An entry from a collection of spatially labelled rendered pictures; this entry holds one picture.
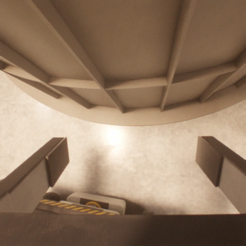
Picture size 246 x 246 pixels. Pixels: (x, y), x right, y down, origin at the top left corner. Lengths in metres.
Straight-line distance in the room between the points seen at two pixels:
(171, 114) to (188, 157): 0.23
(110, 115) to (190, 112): 0.40
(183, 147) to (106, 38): 0.68
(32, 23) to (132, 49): 0.18
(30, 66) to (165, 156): 0.69
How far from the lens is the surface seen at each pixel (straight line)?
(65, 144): 0.16
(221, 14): 0.36
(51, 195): 0.94
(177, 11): 0.32
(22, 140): 1.16
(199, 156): 0.17
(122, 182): 0.92
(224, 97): 0.96
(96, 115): 0.92
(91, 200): 0.83
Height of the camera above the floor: 0.89
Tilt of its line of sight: 78 degrees down
